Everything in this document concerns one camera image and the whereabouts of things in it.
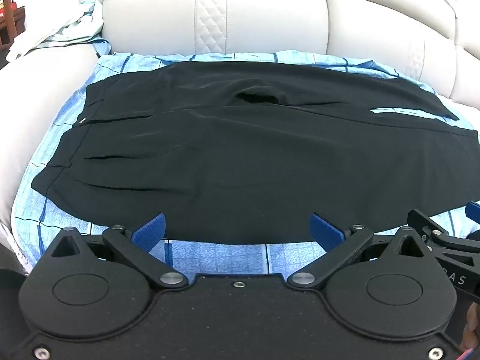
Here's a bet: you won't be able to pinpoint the pale mattress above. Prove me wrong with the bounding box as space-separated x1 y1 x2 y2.
0 43 104 274

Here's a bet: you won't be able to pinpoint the brown wooden furniture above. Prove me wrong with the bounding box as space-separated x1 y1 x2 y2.
0 0 28 47

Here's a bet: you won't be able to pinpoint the person's right hand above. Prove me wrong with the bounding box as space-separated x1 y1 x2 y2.
462 303 480 354

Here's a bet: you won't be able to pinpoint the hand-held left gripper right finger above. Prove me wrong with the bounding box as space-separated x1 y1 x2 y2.
287 213 434 289

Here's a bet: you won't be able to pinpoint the light blue crumpled cloth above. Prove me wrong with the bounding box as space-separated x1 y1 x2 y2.
7 0 113 62

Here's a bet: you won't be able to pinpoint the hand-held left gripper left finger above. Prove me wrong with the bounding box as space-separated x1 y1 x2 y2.
49 213 189 289

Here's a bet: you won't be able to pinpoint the black pants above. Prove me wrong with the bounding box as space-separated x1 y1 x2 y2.
31 61 479 244

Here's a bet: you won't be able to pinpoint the padded beige headboard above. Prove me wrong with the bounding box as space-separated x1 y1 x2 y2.
100 0 480 106

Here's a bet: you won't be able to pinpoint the blue checked bed sheet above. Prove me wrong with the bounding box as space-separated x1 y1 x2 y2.
9 50 480 275

